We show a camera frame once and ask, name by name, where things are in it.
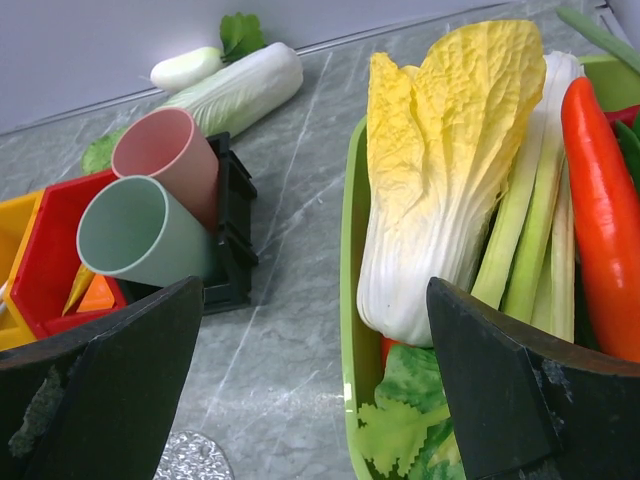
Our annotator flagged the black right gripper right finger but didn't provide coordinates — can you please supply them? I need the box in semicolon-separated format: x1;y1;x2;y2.
426;278;639;479

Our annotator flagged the green leek stalk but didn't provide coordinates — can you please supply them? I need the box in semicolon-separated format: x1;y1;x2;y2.
471;51;584;342

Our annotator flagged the mint green plastic cup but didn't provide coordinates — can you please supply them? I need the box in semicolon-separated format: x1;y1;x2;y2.
76;176;222;287

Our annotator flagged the green napa cabbage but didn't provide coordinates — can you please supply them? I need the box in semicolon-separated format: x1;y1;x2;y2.
81;42;305;175

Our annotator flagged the yellow napa cabbage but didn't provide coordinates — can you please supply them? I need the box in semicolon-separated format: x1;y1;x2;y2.
356;19;547;348

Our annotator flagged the clear textured acrylic tray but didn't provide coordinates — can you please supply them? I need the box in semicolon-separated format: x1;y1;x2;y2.
153;430;235;480

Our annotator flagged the pink plastic cup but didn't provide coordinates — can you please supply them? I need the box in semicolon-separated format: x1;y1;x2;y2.
111;107;219;231

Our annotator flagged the yellow storage bin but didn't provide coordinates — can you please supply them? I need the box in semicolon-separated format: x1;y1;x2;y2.
1;190;44;351

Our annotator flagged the lime green vegetable tray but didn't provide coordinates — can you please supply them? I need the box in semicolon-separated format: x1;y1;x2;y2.
340;55;639;479

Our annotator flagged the red storage bin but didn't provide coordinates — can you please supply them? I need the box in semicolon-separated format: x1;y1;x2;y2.
10;170;127;340

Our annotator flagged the orange carrot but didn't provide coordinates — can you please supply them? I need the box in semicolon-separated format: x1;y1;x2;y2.
561;77;639;362

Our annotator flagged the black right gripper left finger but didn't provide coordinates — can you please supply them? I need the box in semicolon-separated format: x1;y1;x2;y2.
1;277;203;479

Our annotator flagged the white radish with leaves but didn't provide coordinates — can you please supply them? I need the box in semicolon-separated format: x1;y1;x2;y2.
149;12;266;93

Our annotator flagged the red chili pepper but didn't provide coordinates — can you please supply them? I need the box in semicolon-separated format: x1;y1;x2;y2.
605;105;640;130

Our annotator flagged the black storage bin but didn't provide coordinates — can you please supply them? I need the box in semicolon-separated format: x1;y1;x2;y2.
117;131;260;316

